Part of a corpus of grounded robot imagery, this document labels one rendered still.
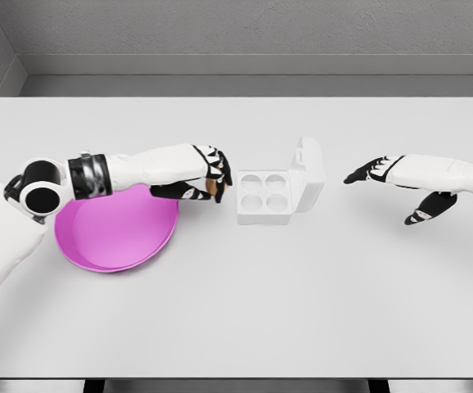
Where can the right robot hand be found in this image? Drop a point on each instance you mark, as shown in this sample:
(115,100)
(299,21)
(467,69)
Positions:
(408,170)

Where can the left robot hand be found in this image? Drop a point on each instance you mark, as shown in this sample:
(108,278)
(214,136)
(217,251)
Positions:
(187,163)

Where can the brown egg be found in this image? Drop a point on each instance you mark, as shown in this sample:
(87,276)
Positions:
(210,186)

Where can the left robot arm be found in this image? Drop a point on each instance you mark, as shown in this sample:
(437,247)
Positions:
(36,196)

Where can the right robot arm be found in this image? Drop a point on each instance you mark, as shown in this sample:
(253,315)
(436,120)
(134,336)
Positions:
(471,178)

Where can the white egg box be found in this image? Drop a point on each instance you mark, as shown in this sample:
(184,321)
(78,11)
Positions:
(279,192)

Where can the pink round plate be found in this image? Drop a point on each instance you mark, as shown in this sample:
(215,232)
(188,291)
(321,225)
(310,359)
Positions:
(118,233)

